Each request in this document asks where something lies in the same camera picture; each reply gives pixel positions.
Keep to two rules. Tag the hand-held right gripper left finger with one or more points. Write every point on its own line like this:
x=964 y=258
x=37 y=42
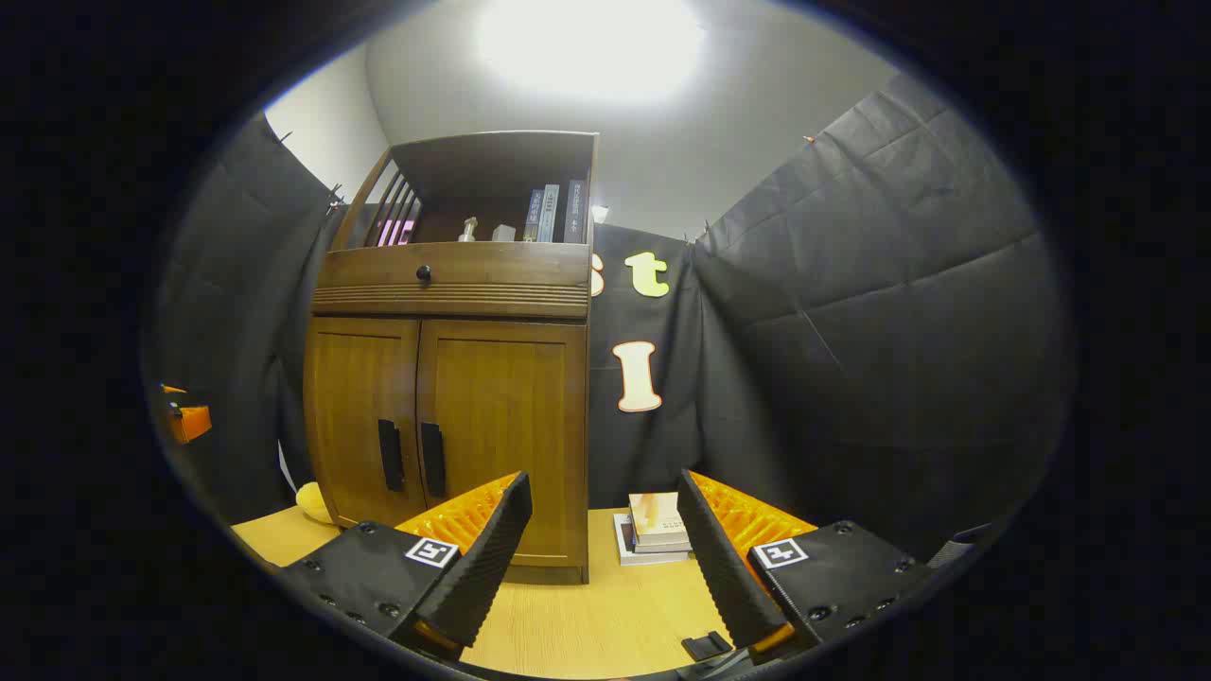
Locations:
x=482 y=567

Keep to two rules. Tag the white flat book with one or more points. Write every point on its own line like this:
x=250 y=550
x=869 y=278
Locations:
x=653 y=559

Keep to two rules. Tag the grey upright book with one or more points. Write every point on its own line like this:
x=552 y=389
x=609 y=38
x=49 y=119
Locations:
x=533 y=218

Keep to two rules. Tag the small white bottle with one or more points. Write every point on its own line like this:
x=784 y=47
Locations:
x=468 y=232

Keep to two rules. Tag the light blue upright book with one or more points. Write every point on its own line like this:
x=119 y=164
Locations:
x=549 y=216

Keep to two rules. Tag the large ceiling light panel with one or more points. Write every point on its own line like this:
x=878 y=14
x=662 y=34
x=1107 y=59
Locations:
x=591 y=47

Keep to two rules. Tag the dark upright book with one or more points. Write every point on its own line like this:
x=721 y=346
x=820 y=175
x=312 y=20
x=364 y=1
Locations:
x=575 y=213

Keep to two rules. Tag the wooden double-door shoe cabinet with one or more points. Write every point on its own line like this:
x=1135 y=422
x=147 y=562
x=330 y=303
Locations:
x=492 y=161

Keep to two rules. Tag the tan cover book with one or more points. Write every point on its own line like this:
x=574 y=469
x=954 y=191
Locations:
x=658 y=520

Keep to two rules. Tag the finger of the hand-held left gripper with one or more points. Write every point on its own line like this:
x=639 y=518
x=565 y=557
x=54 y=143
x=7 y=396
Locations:
x=189 y=423

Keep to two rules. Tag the wooden cabinet door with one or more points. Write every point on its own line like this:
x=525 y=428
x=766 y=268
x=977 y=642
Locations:
x=511 y=407
x=350 y=407

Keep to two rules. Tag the thin grey book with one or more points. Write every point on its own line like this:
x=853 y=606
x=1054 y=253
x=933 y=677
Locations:
x=628 y=537

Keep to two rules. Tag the wooden cabinet drawer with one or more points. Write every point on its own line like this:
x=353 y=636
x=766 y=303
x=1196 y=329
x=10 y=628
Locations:
x=511 y=274

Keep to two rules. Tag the small white box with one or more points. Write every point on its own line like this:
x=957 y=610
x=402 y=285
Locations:
x=503 y=234

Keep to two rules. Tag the black backdrop cloth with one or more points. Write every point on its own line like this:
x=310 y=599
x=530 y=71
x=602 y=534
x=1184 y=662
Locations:
x=851 y=331

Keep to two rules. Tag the yellow round object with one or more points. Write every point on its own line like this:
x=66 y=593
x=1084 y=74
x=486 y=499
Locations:
x=312 y=501

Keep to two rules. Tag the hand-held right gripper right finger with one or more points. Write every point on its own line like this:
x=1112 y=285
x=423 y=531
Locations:
x=724 y=567

